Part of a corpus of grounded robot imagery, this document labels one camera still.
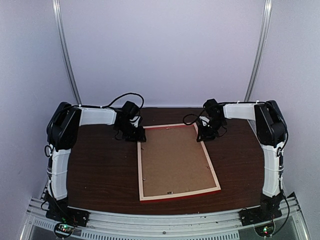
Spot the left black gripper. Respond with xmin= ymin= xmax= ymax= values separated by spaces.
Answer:
xmin=117 ymin=121 xmax=147 ymax=142

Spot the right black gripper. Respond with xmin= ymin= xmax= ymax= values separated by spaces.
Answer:
xmin=197 ymin=117 xmax=227 ymax=142

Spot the brown cardboard backing board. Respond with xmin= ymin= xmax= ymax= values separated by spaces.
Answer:
xmin=140 ymin=125 xmax=218 ymax=197

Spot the red wooden picture frame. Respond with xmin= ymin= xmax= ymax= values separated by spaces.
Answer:
xmin=136 ymin=122 xmax=222 ymax=204

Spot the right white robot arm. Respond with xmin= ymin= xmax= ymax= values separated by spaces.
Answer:
xmin=196 ymin=99 xmax=288 ymax=198

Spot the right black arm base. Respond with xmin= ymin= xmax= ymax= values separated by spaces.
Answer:
xmin=238 ymin=193 xmax=283 ymax=226

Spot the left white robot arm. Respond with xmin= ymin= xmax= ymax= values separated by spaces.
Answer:
xmin=46 ymin=101 xmax=146 ymax=201

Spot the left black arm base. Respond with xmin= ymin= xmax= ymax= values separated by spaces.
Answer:
xmin=44 ymin=195 xmax=90 ymax=227

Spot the left circuit board with leds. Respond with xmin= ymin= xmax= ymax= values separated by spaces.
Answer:
xmin=53 ymin=222 xmax=75 ymax=239

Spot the circuit board with leds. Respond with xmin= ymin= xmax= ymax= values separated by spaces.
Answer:
xmin=53 ymin=222 xmax=75 ymax=239
xmin=254 ymin=224 xmax=275 ymax=238

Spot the right circuit board with leds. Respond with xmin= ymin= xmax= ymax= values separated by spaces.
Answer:
xmin=254 ymin=224 xmax=275 ymax=238

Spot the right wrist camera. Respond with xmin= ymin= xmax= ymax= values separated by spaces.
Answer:
xmin=199 ymin=116 xmax=210 ymax=127

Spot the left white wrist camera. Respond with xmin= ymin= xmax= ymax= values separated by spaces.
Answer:
xmin=129 ymin=115 xmax=142 ymax=128

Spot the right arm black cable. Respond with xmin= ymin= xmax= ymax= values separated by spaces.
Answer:
xmin=182 ymin=108 xmax=228 ymax=138

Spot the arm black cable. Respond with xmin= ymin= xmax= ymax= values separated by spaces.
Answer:
xmin=99 ymin=92 xmax=145 ymax=111
xmin=182 ymin=108 xmax=228 ymax=138

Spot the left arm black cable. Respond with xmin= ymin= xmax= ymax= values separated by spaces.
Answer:
xmin=99 ymin=92 xmax=145 ymax=111

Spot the front aluminium rail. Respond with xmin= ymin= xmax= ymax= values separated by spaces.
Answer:
xmin=19 ymin=192 xmax=312 ymax=240

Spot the left aluminium corner post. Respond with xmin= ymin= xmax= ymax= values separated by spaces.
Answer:
xmin=52 ymin=0 xmax=82 ymax=105

